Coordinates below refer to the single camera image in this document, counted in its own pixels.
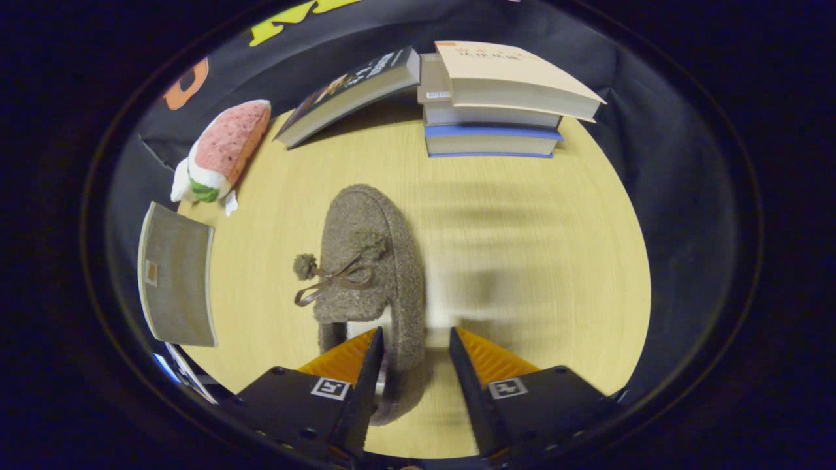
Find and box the blue cover book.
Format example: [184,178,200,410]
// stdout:
[425,124,564,159]

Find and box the beige cover book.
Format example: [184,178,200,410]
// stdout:
[434,40,607,123]

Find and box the black cover book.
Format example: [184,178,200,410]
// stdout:
[273,46,422,149]

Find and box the white plush toy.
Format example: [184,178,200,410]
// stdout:
[170,157,197,203]

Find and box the watermelon slice plush toy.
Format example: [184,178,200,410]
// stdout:
[188,99,272,216]

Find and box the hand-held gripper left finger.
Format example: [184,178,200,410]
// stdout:
[235,326,386,461]

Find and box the brown fuzzy shoe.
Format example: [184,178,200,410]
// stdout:
[293,184,426,426]

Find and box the grey cover book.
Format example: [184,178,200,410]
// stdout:
[418,54,562,129]

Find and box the grey storage box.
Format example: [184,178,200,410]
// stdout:
[137,201,217,348]

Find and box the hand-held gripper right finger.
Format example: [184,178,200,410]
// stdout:
[449,326,618,461]

